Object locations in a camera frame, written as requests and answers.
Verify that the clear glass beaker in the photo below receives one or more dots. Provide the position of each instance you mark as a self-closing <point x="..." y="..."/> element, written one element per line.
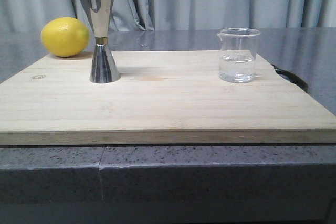
<point x="238" y="54"/>

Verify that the steel double jigger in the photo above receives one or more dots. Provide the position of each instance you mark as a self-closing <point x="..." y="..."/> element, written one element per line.
<point x="103" y="69"/>

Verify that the wooden cutting board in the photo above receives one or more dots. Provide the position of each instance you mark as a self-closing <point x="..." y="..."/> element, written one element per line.
<point x="162" y="97"/>

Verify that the yellow lemon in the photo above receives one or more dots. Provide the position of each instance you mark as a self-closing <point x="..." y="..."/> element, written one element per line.
<point x="65" y="36"/>

